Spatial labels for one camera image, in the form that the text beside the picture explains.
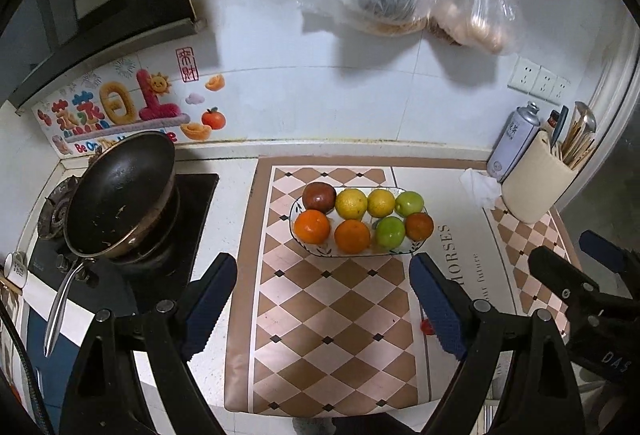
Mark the yellow lemon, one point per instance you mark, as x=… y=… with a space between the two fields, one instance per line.
x=381 y=202
x=351 y=203

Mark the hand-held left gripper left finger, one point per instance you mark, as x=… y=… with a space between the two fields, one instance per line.
x=207 y=310

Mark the metal spoon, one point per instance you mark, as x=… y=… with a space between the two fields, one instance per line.
x=585 y=115

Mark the oval floral plate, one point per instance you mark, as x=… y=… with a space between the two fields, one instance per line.
x=327 y=249

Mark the white wall socket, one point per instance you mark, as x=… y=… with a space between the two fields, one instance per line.
x=545 y=82
x=524 y=74
x=561 y=89

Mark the bundle of chopsticks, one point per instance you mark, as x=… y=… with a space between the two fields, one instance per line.
x=575 y=145

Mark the beige utensil holder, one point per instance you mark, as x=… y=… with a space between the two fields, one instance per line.
x=535 y=185

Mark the reddish orange fruit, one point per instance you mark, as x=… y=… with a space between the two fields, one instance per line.
x=419 y=226

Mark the gold ingot wall sticker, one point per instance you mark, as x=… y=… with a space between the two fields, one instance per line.
x=194 y=130

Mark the white cup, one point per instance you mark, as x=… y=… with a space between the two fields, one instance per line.
x=14 y=267

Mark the orange fruit wall sticker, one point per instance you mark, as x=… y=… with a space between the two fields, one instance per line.
x=212 y=117

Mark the dark red apple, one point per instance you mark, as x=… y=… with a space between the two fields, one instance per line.
x=320 y=196

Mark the green apple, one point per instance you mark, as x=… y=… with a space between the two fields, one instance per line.
x=390 y=231
x=410 y=203

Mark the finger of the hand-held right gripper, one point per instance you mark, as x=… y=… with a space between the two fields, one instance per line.
x=555 y=270
x=602 y=249

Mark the orange wedge wall sticker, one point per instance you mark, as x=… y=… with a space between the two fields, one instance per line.
x=215 y=82

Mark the small red cherry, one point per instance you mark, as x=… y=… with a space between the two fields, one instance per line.
x=425 y=326

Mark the black gas stove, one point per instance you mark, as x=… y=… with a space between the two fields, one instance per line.
x=195 y=200

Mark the orange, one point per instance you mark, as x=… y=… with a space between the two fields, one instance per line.
x=312 y=226
x=352 y=236

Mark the colourful wall sticker banner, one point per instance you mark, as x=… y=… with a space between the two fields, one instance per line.
x=120 y=107

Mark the person's dark clothing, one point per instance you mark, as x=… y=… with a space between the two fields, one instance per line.
x=365 y=425

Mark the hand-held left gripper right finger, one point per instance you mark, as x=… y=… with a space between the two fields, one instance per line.
x=440 y=305

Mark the checkered counter mat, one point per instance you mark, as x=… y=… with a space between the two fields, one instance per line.
x=325 y=315

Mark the silver spray can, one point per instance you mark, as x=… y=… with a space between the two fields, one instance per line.
x=512 y=140

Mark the red seal wall sticker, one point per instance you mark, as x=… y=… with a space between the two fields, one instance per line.
x=186 y=64

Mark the crumpled white tissue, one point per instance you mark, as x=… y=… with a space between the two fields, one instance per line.
x=477 y=187

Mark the cloud wall sticker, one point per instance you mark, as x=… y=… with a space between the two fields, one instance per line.
x=195 y=99

